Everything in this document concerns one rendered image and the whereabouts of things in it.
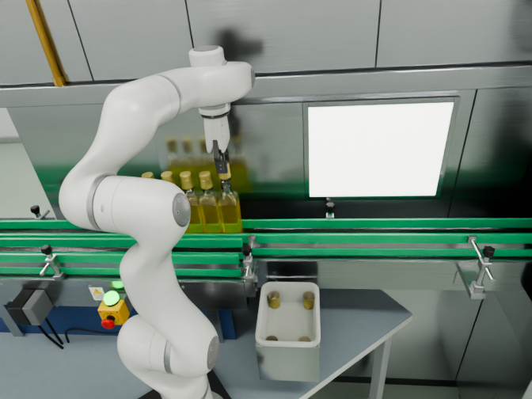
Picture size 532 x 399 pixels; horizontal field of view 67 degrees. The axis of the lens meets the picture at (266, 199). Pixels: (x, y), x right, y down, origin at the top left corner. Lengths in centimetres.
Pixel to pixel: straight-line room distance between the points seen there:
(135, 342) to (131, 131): 48
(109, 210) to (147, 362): 40
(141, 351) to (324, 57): 87
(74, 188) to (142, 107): 18
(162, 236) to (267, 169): 67
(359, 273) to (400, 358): 80
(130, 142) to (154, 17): 58
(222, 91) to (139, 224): 38
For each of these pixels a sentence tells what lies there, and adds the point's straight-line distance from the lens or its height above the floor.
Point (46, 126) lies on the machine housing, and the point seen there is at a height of 143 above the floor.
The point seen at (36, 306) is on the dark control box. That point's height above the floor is 99.
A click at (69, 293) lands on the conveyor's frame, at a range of 146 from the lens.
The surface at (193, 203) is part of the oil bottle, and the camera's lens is 121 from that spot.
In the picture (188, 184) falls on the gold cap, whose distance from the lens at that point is 120.
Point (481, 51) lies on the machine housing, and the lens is 125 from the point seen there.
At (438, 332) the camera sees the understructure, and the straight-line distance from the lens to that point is 192.
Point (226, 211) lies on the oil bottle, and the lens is 121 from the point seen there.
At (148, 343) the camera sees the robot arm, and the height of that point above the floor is 119.
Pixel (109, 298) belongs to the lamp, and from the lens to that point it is 133.
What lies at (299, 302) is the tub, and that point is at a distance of 129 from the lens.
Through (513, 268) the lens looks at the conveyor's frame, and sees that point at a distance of 141.
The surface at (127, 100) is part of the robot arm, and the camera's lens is 70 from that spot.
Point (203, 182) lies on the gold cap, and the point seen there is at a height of 131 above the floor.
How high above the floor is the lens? 191
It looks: 34 degrees down
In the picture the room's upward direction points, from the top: 5 degrees counter-clockwise
